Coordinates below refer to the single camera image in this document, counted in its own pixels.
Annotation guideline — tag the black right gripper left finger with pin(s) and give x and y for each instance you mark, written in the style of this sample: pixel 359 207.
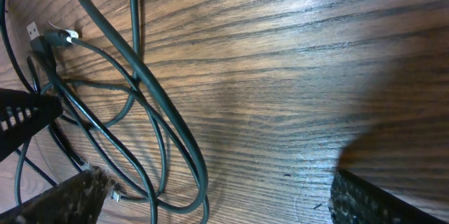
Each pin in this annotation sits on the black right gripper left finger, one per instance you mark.
pixel 78 200

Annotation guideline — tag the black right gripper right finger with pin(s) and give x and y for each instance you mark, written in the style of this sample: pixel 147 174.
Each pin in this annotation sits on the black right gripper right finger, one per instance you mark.
pixel 354 200

